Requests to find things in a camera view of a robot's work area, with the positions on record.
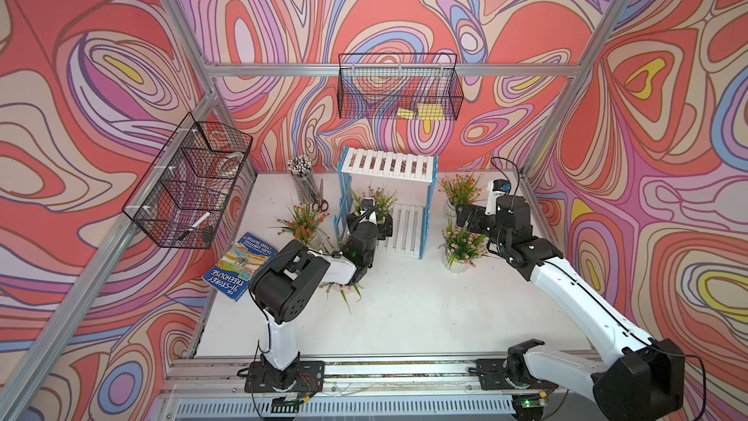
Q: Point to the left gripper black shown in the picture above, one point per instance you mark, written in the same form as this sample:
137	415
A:
380	230

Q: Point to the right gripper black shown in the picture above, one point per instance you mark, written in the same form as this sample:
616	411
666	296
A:
477	212

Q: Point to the blue white slatted rack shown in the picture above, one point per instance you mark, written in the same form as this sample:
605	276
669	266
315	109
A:
402	184

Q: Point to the pink flower pot front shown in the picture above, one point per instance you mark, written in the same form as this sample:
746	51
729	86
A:
383	199

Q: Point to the pink flower pot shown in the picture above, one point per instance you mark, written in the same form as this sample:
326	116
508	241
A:
462	248
349	293
383	199

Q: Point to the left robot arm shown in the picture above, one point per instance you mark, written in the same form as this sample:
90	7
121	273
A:
284	285

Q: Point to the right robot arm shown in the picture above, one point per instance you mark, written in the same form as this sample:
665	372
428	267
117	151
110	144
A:
636	376

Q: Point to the orange flower pot right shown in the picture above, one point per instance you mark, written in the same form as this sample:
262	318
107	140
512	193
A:
460	190

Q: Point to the orange flower pot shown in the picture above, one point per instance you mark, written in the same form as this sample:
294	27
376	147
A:
304	224
460	190

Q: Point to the orange flower pot left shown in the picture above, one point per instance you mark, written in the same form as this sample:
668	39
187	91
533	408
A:
304	224

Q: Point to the pencil cup holder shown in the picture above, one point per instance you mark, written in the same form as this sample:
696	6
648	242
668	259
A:
301	170

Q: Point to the yellow sponge in basket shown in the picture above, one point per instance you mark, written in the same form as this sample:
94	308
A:
422	111

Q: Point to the blue children's book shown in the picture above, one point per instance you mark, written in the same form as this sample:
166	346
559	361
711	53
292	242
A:
233	272

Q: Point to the white marker in basket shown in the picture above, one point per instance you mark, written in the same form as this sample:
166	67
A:
194	226

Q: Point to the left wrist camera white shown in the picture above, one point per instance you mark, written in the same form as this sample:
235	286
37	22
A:
368	210

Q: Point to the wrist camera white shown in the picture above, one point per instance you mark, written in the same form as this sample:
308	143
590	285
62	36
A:
496	189
368	210

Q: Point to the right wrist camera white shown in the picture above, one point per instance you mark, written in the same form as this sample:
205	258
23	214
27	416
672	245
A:
496	189

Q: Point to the red handled scissors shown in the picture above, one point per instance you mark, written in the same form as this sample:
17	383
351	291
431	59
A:
320	204

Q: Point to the black wire basket back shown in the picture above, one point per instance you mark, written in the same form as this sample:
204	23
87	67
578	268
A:
374	85

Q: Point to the black wire basket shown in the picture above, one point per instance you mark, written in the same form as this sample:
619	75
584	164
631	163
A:
195	172
374	85

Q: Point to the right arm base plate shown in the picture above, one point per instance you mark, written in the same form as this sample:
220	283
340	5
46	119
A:
505	374

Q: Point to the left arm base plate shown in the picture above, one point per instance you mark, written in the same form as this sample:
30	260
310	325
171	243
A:
305	377

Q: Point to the aluminium rail front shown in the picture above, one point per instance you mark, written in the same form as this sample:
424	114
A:
433	387

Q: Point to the black wire basket left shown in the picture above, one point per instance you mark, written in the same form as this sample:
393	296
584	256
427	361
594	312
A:
195	172

